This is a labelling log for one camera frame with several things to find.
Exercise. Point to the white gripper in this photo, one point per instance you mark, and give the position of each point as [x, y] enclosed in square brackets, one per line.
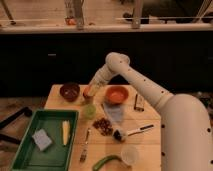
[95, 84]

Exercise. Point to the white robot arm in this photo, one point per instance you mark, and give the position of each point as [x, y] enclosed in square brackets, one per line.
[186, 136]

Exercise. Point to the orange bowl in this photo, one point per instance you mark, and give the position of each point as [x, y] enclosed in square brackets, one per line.
[116, 94]

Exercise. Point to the grey blue cloth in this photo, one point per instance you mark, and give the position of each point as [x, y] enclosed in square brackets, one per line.
[114, 113]

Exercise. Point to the dark brown bowl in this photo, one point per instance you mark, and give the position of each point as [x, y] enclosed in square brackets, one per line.
[70, 91]

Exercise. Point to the yellow corn cob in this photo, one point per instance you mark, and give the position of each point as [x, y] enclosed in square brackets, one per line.
[66, 131]

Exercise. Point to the silver fork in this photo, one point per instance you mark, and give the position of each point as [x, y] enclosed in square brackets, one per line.
[84, 150]

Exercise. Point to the black stand leg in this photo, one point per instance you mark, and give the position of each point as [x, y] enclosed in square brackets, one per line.
[27, 112]

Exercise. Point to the green plastic tray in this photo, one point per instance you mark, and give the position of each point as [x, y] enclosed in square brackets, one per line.
[57, 156]

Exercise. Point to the blue sponge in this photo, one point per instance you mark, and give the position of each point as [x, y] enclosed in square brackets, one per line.
[41, 139]

